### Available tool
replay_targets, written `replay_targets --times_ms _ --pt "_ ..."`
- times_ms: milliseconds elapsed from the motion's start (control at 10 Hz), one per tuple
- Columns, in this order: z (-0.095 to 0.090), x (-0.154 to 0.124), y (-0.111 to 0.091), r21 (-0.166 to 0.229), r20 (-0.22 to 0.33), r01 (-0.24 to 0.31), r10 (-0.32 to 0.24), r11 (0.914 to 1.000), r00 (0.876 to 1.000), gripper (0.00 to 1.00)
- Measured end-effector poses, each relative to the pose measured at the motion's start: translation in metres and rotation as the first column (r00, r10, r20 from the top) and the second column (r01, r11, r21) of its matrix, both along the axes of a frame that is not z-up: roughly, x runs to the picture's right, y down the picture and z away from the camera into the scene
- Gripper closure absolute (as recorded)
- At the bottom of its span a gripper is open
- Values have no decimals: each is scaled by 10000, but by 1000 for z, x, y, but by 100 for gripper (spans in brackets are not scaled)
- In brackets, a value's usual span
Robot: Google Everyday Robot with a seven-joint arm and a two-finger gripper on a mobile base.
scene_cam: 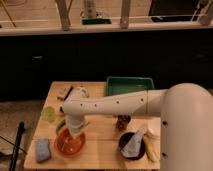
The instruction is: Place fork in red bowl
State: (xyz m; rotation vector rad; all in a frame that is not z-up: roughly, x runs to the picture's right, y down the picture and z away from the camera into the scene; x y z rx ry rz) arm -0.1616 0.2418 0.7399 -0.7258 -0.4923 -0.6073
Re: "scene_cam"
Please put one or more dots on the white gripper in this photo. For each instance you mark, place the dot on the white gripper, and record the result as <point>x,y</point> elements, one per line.
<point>76,124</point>

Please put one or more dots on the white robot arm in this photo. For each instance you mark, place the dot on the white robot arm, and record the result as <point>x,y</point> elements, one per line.
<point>186,113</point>

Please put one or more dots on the red bowl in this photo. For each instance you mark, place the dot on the red bowl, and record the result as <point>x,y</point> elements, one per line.
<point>67,145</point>

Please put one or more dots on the black bowl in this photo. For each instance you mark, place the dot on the black bowl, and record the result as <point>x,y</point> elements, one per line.
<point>124,140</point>

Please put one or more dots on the green vegetable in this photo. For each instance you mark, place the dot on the green vegetable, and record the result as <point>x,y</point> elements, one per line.
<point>59,126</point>

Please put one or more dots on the green plastic cup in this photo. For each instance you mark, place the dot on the green plastic cup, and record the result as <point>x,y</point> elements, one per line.
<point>48,114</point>

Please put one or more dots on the blue sponge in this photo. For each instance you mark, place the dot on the blue sponge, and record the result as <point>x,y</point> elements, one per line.
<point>42,151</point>

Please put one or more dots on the brown small object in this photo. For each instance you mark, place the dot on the brown small object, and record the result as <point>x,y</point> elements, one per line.
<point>122,122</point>

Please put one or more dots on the green tray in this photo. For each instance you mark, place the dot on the green tray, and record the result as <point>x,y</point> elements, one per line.
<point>116,85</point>

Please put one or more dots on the black pole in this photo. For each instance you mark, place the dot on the black pole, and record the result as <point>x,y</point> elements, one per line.
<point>16,148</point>

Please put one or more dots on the grey cloth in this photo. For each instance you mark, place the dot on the grey cloth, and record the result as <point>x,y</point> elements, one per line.
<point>132,148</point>

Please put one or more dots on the green box on shelf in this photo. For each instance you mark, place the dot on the green box on shelf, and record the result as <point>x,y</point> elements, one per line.
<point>94,21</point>

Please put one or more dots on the black monitor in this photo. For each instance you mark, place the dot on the black monitor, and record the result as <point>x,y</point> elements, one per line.
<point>172,10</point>

